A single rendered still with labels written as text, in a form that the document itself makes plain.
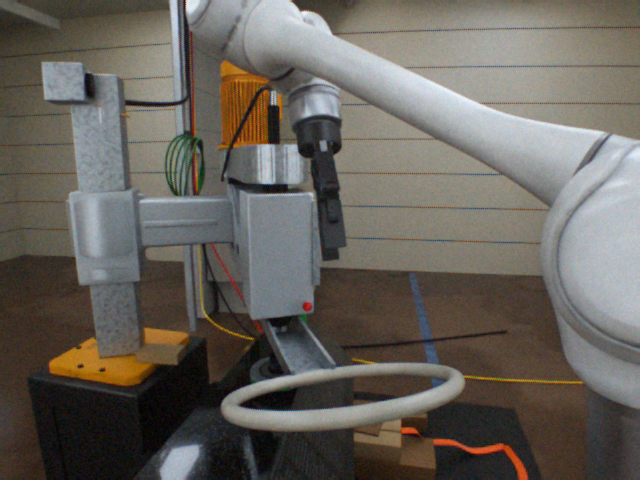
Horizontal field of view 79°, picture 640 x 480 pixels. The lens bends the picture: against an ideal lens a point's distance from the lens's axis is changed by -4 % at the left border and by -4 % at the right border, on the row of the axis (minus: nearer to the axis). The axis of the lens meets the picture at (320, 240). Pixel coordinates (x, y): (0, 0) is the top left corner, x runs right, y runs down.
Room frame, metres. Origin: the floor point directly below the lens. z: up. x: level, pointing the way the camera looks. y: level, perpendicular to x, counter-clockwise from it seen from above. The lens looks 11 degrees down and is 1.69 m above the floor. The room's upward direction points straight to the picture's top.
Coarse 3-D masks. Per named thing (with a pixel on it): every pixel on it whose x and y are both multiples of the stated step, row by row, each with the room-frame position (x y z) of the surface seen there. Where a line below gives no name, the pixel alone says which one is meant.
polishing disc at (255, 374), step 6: (264, 360) 1.44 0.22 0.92; (252, 366) 1.39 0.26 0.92; (258, 366) 1.39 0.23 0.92; (264, 366) 1.40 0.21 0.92; (252, 372) 1.35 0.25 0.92; (258, 372) 1.35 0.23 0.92; (264, 372) 1.35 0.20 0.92; (252, 378) 1.32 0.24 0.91; (258, 378) 1.31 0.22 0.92; (264, 378) 1.31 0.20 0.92; (270, 378) 1.31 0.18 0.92
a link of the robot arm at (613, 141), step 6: (612, 138) 0.41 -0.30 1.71; (618, 138) 0.41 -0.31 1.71; (624, 138) 0.41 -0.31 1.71; (606, 144) 0.41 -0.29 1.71; (612, 144) 0.41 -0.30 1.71; (618, 144) 0.40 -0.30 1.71; (624, 144) 0.40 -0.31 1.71; (600, 150) 0.40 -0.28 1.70; (606, 150) 0.40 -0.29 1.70; (594, 156) 0.40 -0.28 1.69
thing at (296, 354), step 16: (272, 336) 1.15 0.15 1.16; (288, 336) 1.24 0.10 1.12; (304, 336) 1.21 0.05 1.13; (288, 352) 1.12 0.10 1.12; (304, 352) 1.12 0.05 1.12; (320, 352) 1.05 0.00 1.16; (288, 368) 0.95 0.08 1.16; (304, 368) 1.02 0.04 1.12; (320, 368) 1.02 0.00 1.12; (304, 384) 0.94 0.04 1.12
